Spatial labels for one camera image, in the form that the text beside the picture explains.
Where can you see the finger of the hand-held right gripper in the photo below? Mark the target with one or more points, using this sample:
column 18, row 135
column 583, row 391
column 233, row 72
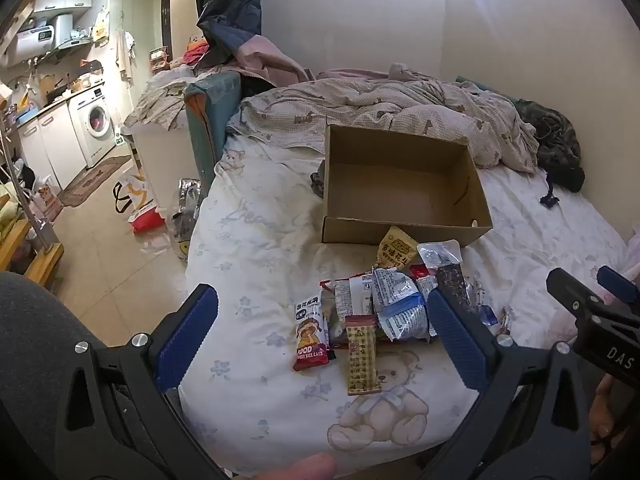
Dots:
column 570, row 290
column 620, row 282

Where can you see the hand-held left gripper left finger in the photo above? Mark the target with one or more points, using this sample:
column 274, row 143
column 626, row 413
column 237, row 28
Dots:
column 187, row 335

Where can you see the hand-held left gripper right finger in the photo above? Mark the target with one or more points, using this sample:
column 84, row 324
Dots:
column 457, row 340

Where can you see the dark brown bar packet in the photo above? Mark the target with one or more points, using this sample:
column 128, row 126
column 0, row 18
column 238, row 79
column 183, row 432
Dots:
column 452, row 282

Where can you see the blue white cracker packet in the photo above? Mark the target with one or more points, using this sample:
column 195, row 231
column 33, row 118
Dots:
column 400, row 305

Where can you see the clear plastic snack packet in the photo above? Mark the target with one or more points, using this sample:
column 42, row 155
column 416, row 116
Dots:
column 440, row 255

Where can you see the tan patterned bar packet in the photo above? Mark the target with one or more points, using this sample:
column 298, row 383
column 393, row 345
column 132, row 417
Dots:
column 362, row 360

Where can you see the small yellow peanut packet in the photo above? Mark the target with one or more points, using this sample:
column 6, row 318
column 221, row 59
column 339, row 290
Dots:
column 395, row 250

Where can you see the red white snack packet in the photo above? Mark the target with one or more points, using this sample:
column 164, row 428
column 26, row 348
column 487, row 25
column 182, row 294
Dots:
column 350, row 292

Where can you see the red rice cake packet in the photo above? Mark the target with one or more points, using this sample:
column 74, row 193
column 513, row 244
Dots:
column 312, row 340

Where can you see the brown cardboard box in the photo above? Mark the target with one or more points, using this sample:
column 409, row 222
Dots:
column 400, row 180

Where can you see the person's right hand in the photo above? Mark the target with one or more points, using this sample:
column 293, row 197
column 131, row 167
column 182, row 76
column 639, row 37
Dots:
column 605, row 410

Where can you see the person's left hand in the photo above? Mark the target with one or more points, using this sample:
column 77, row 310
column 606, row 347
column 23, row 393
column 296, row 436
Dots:
column 295, row 467

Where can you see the pale pink blanket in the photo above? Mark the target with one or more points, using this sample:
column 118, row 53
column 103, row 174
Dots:
column 562, row 327

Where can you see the small blue wrapped candy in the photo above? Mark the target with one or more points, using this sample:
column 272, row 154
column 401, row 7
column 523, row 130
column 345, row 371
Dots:
column 488, row 317

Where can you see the small red wrapped candy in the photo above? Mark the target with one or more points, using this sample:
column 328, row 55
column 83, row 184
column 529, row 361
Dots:
column 504, row 322

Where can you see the white bear print bed sheet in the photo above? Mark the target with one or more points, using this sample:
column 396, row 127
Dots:
column 260, row 240

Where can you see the silver foil bag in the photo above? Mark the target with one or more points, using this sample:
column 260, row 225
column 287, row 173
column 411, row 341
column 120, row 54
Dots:
column 186, row 215

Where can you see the red paper bag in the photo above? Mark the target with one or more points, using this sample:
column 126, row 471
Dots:
column 146, row 221

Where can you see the white yellow shopping bag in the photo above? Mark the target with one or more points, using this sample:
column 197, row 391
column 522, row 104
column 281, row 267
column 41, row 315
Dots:
column 132, row 192

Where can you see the camouflage jacket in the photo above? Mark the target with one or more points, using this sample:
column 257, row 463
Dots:
column 555, row 135

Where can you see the wooden rack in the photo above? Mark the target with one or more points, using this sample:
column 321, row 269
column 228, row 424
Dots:
column 35, row 255

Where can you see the brown patterned rug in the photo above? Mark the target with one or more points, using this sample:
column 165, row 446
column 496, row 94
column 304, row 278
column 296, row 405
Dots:
column 95, row 180

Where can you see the dark grey sock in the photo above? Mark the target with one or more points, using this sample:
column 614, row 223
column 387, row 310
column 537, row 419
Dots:
column 318, row 182

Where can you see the teal sofa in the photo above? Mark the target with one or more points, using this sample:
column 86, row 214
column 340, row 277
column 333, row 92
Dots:
column 210, row 110

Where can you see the white washing machine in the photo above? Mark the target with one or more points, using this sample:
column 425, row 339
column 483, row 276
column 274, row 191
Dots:
column 95, row 125

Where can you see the white kitchen cabinet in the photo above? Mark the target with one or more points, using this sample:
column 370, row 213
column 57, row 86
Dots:
column 50, row 145

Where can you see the bear print duvet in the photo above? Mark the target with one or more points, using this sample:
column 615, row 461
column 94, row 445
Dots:
column 400, row 105

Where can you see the pink cloth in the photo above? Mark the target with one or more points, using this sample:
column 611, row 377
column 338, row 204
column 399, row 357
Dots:
column 265, row 57

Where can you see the white water heater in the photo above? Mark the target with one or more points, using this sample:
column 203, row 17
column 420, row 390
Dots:
column 32, row 42

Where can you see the black plastic bag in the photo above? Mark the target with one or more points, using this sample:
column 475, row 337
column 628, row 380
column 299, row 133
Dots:
column 230, row 5

